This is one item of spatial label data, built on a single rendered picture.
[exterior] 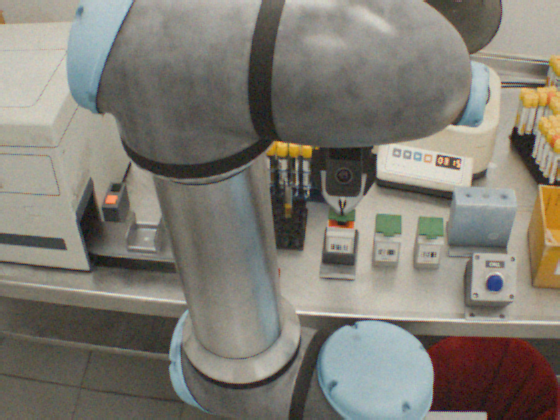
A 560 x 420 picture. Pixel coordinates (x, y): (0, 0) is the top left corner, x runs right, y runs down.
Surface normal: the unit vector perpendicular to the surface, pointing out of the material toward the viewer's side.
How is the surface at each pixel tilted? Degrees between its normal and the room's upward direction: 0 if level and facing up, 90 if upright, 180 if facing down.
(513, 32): 90
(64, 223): 90
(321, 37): 53
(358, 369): 7
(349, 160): 31
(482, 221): 90
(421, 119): 106
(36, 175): 90
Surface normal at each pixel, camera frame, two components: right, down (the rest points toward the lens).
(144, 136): -0.49, 0.68
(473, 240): -0.07, 0.69
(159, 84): -0.32, 0.66
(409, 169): -0.12, -0.37
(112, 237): -0.01, -0.72
